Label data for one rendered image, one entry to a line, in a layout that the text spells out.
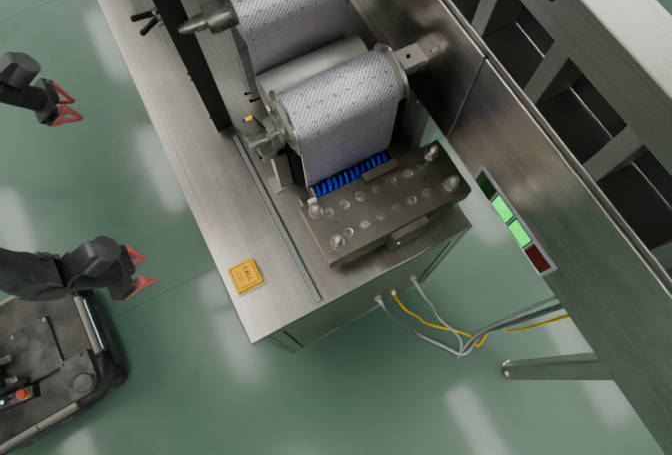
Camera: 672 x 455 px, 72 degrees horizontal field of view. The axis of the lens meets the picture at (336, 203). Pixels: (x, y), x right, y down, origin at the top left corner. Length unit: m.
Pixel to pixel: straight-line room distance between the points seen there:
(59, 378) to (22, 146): 1.26
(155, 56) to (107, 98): 1.20
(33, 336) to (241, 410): 0.86
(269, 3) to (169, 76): 0.64
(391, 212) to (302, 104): 0.37
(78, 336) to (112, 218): 0.62
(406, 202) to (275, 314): 0.43
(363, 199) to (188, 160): 0.54
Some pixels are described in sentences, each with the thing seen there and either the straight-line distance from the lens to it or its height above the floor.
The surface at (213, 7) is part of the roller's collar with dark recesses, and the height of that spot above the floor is 1.37.
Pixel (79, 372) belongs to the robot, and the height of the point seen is 0.28.
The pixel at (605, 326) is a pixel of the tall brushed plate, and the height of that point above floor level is 1.24.
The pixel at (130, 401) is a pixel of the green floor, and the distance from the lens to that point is 2.28.
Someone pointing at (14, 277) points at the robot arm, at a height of 1.36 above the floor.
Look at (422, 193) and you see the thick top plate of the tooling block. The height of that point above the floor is 1.03.
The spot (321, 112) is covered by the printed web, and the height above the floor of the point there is 1.30.
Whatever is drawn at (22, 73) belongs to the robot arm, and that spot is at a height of 1.25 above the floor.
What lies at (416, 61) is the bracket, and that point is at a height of 1.29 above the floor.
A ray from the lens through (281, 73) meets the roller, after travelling 1.08.
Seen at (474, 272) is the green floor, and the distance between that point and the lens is 2.24.
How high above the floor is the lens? 2.10
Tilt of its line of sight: 69 degrees down
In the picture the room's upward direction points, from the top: 1 degrees counter-clockwise
